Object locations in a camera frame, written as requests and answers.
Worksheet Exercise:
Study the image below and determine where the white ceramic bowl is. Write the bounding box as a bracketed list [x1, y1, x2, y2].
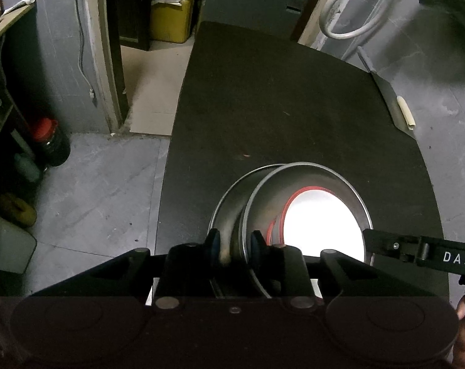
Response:
[265, 216, 283, 246]
[272, 186, 366, 262]

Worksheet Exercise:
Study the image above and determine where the deep steel bowl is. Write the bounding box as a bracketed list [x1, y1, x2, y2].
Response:
[239, 161, 375, 298]

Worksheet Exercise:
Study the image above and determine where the large steel plate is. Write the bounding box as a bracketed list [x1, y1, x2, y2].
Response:
[208, 163, 281, 265]

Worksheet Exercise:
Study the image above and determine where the black cleaver knife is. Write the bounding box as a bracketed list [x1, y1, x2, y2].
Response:
[357, 46, 416, 138]

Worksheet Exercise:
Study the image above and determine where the red capped dark jar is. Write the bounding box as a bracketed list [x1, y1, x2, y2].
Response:
[32, 117, 71, 167]

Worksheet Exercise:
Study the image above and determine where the yellow bucket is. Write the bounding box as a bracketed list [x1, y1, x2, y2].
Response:
[150, 0, 194, 43]

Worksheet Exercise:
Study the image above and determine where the wooden side shelf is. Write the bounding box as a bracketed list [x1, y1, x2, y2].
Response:
[0, 0, 37, 37]

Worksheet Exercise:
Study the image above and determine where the wall power cable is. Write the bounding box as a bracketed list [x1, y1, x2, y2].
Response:
[71, 0, 99, 108]

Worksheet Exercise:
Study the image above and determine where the white hose loop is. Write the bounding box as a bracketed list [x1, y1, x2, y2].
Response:
[318, 0, 404, 41]

